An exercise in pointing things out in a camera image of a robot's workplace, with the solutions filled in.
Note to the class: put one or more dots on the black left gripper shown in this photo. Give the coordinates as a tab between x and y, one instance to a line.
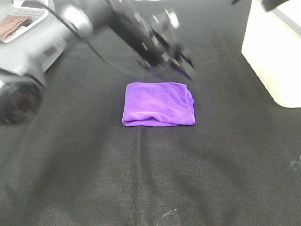
156	43

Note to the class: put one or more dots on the purple microfiber towel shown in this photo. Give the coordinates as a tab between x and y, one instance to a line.
162	104

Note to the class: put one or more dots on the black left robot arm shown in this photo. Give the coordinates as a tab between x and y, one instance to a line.
22	76

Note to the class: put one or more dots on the white plastic bin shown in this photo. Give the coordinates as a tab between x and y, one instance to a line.
272	47

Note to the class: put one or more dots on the grey perforated plastic basket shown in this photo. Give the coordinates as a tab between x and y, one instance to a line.
26	37

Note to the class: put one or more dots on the black table cloth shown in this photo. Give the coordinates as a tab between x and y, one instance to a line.
76	164

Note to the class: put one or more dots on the brown folded cloth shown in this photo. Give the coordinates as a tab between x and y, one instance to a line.
10	24

